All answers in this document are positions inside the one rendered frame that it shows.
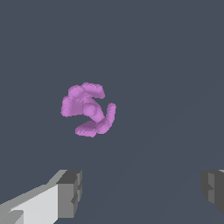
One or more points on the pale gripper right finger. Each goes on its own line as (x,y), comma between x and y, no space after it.
(214,188)

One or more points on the purple lumpy object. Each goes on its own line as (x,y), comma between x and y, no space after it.
(87,109)

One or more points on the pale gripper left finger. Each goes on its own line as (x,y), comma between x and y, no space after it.
(46,201)

